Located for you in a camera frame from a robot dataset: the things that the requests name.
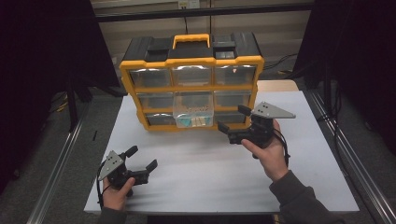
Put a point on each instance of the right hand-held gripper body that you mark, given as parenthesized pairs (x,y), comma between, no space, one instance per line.
(261,130)

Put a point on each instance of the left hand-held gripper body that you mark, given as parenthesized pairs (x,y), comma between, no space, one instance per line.
(113,165)

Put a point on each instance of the clear plastic drawer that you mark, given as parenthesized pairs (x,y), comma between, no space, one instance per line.
(193,107)

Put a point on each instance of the teal binder clip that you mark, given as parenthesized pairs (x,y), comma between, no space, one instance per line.
(183,123)

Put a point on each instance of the yellow black organizer cabinet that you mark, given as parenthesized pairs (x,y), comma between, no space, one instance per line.
(193,88)

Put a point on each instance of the person's right hand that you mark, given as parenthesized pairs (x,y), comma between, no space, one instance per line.
(274,158)

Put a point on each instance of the person's left hand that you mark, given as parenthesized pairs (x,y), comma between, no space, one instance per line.
(115,197)

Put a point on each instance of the beige wooden board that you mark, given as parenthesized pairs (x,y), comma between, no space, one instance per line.
(277,85)

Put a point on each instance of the black metal stand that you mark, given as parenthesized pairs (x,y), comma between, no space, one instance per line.
(72,102)

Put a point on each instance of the set of clear drawers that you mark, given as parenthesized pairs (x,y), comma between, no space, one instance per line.
(151,77)

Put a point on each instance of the white power strip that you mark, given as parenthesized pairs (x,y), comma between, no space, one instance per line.
(188,3)

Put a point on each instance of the black curtain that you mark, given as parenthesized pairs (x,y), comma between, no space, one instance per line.
(358,46)
(37,62)

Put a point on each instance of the aluminium floor rail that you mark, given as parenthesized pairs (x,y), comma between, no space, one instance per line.
(59,161)
(348,155)

